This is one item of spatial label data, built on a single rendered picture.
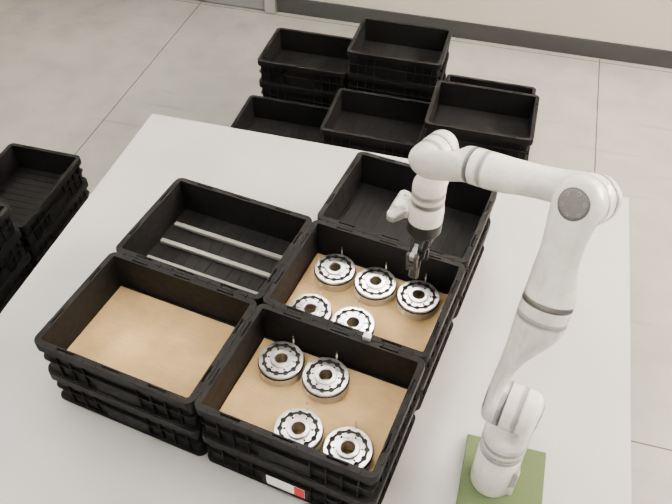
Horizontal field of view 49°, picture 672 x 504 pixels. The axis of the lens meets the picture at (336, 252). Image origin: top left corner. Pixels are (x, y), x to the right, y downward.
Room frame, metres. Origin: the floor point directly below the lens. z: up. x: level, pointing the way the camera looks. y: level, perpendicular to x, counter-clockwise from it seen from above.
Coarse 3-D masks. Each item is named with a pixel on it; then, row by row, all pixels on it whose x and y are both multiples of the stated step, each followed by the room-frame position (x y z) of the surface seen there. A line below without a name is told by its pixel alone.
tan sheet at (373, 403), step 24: (312, 360) 0.97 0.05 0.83; (240, 384) 0.90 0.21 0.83; (264, 384) 0.90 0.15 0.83; (360, 384) 0.91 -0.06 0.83; (384, 384) 0.91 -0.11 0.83; (240, 408) 0.84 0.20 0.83; (264, 408) 0.84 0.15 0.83; (288, 408) 0.84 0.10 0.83; (312, 408) 0.85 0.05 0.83; (336, 408) 0.85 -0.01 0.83; (360, 408) 0.85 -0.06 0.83; (384, 408) 0.85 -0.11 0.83; (384, 432) 0.79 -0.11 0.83
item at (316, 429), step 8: (296, 408) 0.82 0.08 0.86; (280, 416) 0.81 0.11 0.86; (288, 416) 0.81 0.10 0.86; (296, 416) 0.81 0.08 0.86; (304, 416) 0.81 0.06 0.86; (312, 416) 0.81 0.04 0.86; (280, 424) 0.79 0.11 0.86; (312, 424) 0.79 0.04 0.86; (320, 424) 0.79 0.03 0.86; (280, 432) 0.77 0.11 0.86; (312, 432) 0.77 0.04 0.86; (320, 432) 0.77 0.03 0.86; (296, 440) 0.75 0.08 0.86; (304, 440) 0.75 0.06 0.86; (312, 440) 0.75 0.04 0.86
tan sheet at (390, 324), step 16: (320, 256) 1.30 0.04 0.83; (304, 288) 1.19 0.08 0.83; (352, 288) 1.19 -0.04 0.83; (288, 304) 1.14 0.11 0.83; (336, 304) 1.14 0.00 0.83; (352, 304) 1.14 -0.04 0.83; (384, 320) 1.09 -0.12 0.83; (400, 320) 1.09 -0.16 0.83; (416, 320) 1.09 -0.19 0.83; (432, 320) 1.09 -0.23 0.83; (384, 336) 1.04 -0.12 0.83; (400, 336) 1.04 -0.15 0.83; (416, 336) 1.04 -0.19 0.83
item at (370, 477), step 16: (304, 320) 1.01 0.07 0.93; (240, 336) 0.96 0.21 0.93; (352, 336) 0.96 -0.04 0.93; (400, 352) 0.92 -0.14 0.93; (224, 368) 0.88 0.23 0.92; (416, 368) 0.88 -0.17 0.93; (208, 384) 0.84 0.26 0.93; (416, 384) 0.84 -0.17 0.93; (208, 416) 0.77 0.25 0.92; (224, 416) 0.76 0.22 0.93; (400, 416) 0.77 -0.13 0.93; (256, 432) 0.73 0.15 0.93; (272, 432) 0.73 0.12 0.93; (288, 448) 0.70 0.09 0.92; (304, 448) 0.70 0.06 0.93; (384, 448) 0.70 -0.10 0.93; (320, 464) 0.67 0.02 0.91; (336, 464) 0.66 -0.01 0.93; (352, 464) 0.66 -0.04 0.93; (384, 464) 0.67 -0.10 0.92; (368, 480) 0.64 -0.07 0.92
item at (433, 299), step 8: (416, 280) 1.19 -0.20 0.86; (400, 288) 1.16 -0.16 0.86; (408, 288) 1.16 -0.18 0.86; (424, 288) 1.17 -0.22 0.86; (432, 288) 1.16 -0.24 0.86; (400, 296) 1.14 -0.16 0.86; (432, 296) 1.14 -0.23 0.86; (400, 304) 1.12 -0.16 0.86; (408, 304) 1.12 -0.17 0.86; (416, 304) 1.11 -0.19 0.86; (424, 304) 1.12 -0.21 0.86; (432, 304) 1.12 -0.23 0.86; (416, 312) 1.09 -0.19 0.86; (424, 312) 1.09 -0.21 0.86
